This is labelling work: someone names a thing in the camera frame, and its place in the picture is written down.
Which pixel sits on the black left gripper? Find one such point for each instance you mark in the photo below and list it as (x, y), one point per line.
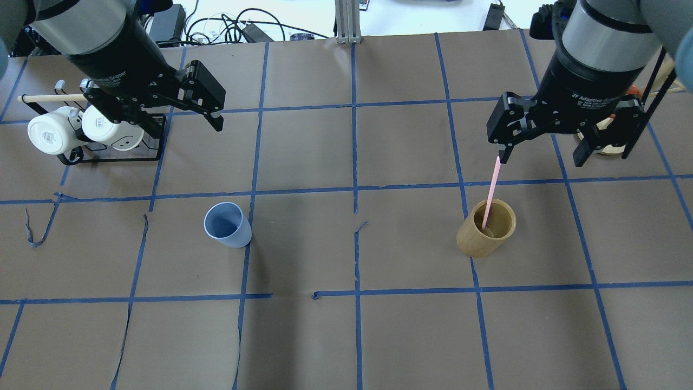
(118, 66)

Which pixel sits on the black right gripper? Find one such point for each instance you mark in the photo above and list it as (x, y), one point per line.
(586, 85)

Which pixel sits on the pink chopstick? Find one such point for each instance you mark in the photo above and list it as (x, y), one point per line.
(490, 194)

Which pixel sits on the light blue plastic cup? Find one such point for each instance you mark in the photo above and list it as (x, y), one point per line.
(226, 223)

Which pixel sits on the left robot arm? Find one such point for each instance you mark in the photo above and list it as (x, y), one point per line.
(107, 42)

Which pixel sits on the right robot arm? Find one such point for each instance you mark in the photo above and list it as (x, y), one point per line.
(601, 48)

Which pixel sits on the round wooden stand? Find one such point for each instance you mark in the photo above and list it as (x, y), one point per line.
(610, 149)

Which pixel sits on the black power adapter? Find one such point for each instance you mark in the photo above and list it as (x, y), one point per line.
(167, 26)

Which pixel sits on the white mug inner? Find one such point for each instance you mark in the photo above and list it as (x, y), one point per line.
(120, 136)

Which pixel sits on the white mug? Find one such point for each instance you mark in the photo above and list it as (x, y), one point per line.
(55, 133)
(120, 136)

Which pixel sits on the wooden rack dowel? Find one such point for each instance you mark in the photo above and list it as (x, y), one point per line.
(24, 98)

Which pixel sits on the bamboo cylinder holder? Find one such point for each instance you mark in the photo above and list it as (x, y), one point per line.
(483, 232)

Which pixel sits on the white mug outer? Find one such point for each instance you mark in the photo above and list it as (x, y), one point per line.
(55, 133)

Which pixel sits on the aluminium frame post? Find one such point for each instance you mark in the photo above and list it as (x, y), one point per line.
(348, 22)

